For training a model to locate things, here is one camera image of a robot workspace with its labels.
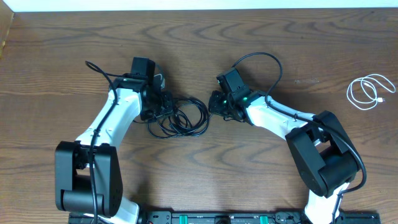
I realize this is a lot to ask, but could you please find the white usb cable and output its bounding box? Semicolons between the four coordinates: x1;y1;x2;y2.
346;73;397;111

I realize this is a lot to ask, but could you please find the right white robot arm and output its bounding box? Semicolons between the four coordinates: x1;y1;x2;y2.
209;68;364;223

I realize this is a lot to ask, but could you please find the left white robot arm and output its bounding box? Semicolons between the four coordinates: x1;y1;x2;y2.
55;57;173;223

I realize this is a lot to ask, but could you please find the cardboard box edge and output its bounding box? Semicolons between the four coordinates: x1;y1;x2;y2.
0;0;14;55

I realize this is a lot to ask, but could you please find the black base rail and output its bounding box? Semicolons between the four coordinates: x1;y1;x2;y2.
68;210;382;224

